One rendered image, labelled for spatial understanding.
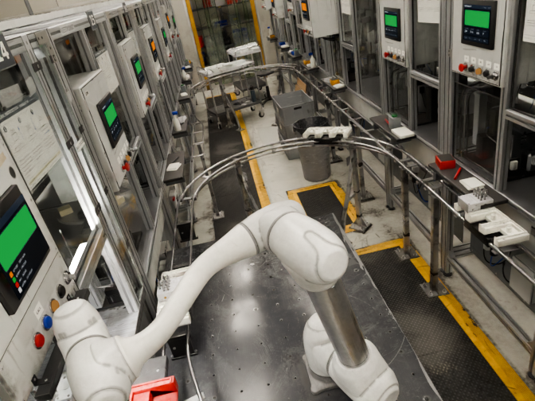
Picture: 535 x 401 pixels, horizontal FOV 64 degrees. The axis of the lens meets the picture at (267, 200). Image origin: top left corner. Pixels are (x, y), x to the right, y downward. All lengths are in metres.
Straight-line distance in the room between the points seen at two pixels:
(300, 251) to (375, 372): 0.57
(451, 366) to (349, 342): 1.42
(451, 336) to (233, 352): 1.41
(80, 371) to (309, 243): 0.56
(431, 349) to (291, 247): 1.82
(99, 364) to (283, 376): 0.98
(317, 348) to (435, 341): 1.32
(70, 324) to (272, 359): 1.01
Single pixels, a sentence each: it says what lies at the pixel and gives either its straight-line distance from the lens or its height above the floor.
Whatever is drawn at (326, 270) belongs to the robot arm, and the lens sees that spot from 1.02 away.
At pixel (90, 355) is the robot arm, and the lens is 1.00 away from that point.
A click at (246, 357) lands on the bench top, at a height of 0.68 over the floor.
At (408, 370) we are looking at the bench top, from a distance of 1.79.
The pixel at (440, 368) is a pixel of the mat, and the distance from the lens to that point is 2.68.
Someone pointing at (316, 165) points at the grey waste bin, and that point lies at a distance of 4.51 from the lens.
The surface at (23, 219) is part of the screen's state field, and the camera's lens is 1.16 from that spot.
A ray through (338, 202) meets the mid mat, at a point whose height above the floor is 0.01.
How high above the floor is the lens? 2.07
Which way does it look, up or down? 28 degrees down
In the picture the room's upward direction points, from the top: 12 degrees counter-clockwise
